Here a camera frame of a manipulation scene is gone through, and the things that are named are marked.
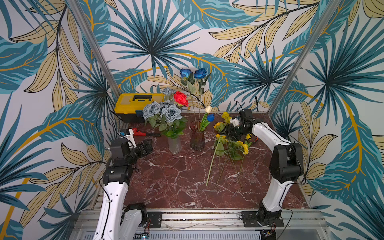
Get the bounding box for yellow tulip flower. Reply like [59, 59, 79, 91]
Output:
[238, 134, 252, 172]

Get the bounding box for tall yellow flower spray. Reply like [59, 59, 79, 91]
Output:
[206, 112, 231, 186]

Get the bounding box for tall sunflower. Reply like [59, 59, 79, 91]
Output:
[214, 122, 226, 133]

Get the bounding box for yellow carnation flower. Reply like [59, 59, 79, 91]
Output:
[242, 144, 249, 155]

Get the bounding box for yellow sunflower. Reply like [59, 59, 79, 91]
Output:
[213, 134, 228, 158]
[227, 141, 245, 190]

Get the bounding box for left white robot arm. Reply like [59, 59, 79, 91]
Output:
[93, 138, 153, 240]

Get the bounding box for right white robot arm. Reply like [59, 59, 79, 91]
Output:
[225, 109, 304, 227]

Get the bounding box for clear glass vase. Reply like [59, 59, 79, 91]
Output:
[168, 137, 182, 155]

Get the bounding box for dark tinted glass vase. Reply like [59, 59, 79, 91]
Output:
[190, 121, 205, 151]

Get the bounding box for red pipe wrench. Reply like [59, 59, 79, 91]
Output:
[132, 128, 162, 137]

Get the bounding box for grey blue rose bunch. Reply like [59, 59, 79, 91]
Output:
[143, 100, 187, 139]

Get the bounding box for yellow black toolbox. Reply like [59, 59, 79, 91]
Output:
[114, 93, 165, 124]

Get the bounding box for tall mixed flower bouquet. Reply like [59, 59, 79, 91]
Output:
[173, 68, 212, 132]

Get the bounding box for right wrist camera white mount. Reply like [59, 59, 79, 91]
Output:
[230, 118, 240, 127]

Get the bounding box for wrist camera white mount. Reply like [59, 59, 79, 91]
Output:
[120, 129, 137, 149]
[230, 118, 240, 127]

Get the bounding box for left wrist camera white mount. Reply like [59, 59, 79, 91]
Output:
[120, 129, 137, 149]

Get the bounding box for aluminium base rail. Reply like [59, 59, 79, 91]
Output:
[70, 209, 332, 240]

